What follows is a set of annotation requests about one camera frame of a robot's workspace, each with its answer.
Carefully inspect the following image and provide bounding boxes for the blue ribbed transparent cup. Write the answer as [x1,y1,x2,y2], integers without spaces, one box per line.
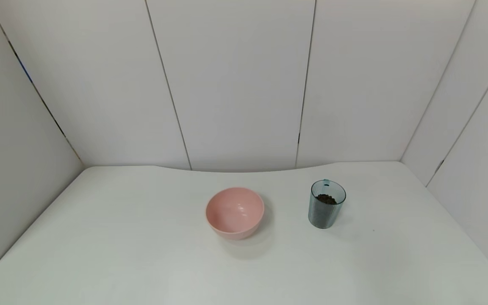
[308,179,347,230]

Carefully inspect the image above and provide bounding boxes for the pink plastic bowl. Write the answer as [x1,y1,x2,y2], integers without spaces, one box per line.
[205,187,265,241]

